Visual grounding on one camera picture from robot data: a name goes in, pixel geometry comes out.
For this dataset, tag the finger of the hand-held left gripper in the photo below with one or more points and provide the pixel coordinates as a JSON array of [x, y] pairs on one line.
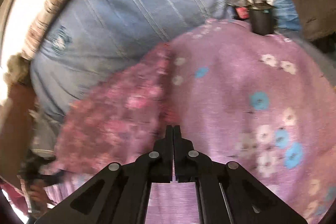
[[50, 178]]

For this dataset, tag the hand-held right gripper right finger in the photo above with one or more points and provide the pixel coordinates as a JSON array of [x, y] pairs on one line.
[[183, 161]]

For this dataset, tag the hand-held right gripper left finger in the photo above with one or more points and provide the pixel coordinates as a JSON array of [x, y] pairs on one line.
[[164, 161]]

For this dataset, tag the purple floral print garment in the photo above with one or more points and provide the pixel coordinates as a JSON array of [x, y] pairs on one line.
[[118, 113]]

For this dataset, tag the brown wooden headboard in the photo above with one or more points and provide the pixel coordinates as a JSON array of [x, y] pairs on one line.
[[15, 121]]

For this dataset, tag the purple flowered bed sheet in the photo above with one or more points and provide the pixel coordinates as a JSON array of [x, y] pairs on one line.
[[231, 87]]

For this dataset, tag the black cylindrical container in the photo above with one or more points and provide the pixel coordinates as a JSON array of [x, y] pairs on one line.
[[260, 22]]

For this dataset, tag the small red container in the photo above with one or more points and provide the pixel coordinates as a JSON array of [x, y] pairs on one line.
[[242, 13]]

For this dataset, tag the blue plaid pillow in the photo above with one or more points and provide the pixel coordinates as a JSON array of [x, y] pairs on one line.
[[126, 3]]

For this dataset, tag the blue denim cloth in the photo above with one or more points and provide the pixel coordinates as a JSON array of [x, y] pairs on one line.
[[286, 8]]

